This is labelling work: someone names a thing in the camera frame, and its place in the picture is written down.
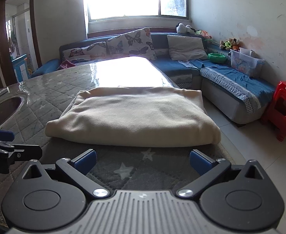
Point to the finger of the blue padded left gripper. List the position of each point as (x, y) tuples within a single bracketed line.
[(7, 135)]

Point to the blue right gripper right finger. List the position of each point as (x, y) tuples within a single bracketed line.
[(200, 162)]

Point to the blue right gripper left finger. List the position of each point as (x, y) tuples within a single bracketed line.
[(85, 161)]

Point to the finger of the grey tipped left gripper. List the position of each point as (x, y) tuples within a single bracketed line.
[(26, 152)]

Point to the cream beige garment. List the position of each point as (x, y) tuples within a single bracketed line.
[(139, 117)]

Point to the round built-in table hotplate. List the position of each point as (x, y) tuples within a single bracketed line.
[(9, 107)]

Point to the blue white cabinet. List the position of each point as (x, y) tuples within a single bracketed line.
[(20, 68)]

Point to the red plastic stool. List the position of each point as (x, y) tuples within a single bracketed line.
[(276, 111)]

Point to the blue sofa blanket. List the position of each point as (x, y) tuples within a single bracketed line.
[(262, 89)]

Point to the pink cloth on sofa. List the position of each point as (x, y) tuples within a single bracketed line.
[(65, 65)]

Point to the blue corner sofa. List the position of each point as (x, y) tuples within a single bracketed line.
[(243, 98)]

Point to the green plastic bowl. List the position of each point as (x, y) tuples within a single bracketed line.
[(217, 58)]

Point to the small butterfly print cushion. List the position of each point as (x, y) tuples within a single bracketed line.
[(94, 51)]

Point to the clear plastic storage box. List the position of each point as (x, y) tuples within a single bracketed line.
[(246, 64)]

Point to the grey plain cushion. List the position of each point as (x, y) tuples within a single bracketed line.
[(183, 48)]

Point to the brown green plush toys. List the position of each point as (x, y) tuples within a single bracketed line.
[(230, 44)]

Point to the orange green plush toys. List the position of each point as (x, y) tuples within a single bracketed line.
[(204, 34)]

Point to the large butterfly print cushion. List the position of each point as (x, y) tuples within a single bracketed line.
[(135, 43)]

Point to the white black plush toy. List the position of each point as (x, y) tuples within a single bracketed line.
[(185, 29)]

